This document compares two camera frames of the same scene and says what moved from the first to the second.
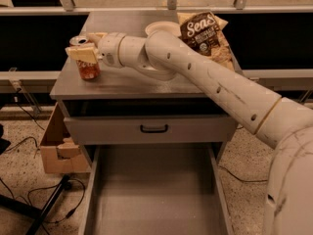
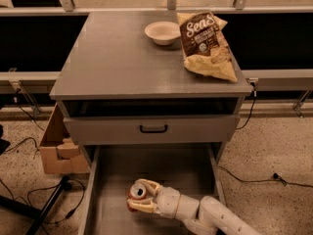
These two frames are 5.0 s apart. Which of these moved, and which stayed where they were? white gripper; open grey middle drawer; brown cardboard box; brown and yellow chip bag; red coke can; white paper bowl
Moved: red coke can; white gripper
Stayed: brown and yellow chip bag; brown cardboard box; open grey middle drawer; white paper bowl
